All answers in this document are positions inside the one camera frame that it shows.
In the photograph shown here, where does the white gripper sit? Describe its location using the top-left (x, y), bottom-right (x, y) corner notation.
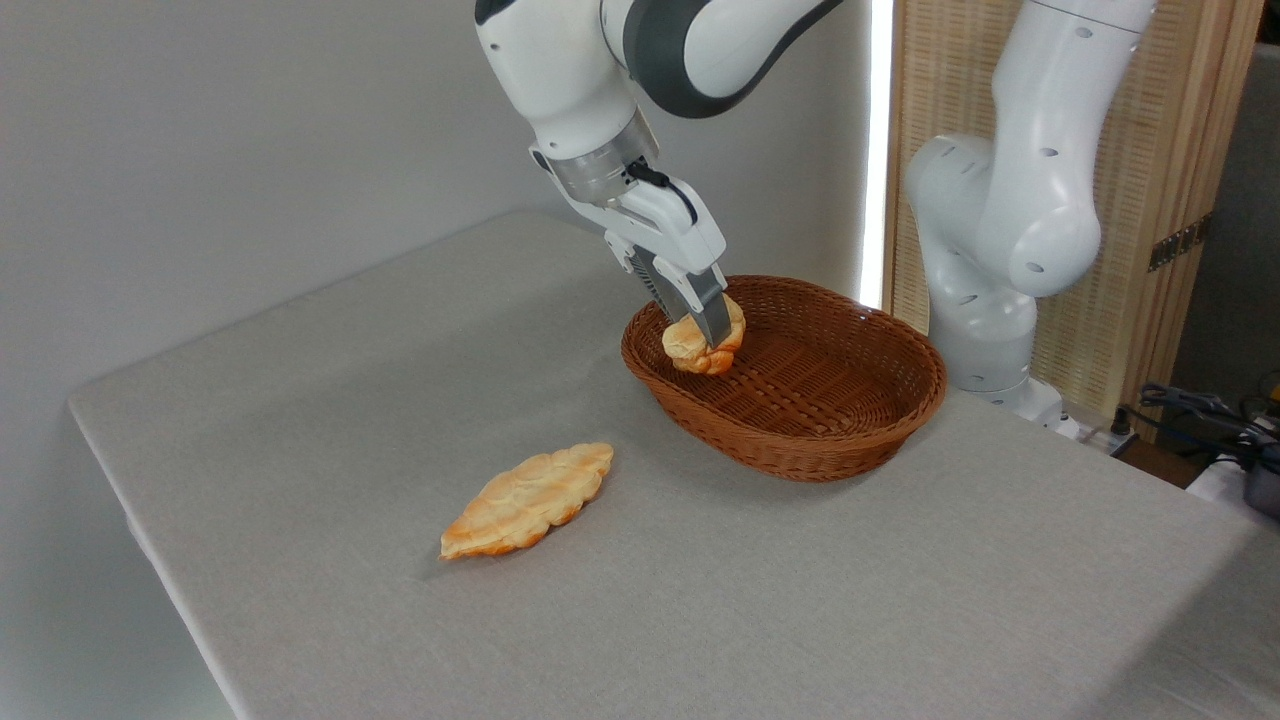
top-left (560, 180), bottom-right (735, 350)

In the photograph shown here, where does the dark metal screen hinge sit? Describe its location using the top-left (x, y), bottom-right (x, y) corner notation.
top-left (1147, 214), bottom-right (1214, 274)

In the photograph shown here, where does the brown oval wicker basket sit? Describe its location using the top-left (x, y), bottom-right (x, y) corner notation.
top-left (620, 274), bottom-right (949, 485)

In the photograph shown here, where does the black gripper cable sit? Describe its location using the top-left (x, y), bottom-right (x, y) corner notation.
top-left (625, 159), bottom-right (700, 227)

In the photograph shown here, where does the long leaf-shaped bread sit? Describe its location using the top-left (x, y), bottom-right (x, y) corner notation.
top-left (439, 441), bottom-right (616, 562)

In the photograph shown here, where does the round bread roll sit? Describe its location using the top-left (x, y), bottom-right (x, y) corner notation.
top-left (660, 292), bottom-right (748, 377)

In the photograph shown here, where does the black cable bundle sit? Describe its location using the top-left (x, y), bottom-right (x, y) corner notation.
top-left (1139, 382), bottom-right (1280, 473)

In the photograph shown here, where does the grey tablecloth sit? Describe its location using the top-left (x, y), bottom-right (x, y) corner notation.
top-left (67, 208), bottom-right (1280, 720)

